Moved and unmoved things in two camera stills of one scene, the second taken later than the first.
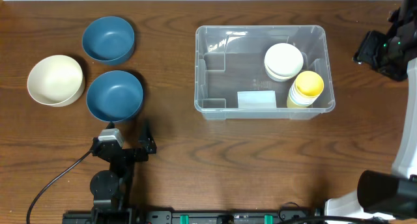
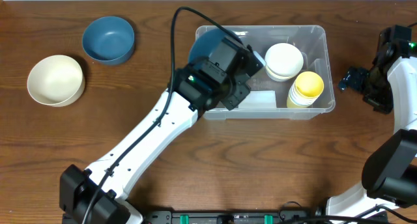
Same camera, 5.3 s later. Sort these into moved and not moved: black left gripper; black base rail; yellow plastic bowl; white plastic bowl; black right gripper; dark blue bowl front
Moved: dark blue bowl front; black right gripper; black left gripper
Not moved: yellow plastic bowl; black base rail; white plastic bowl
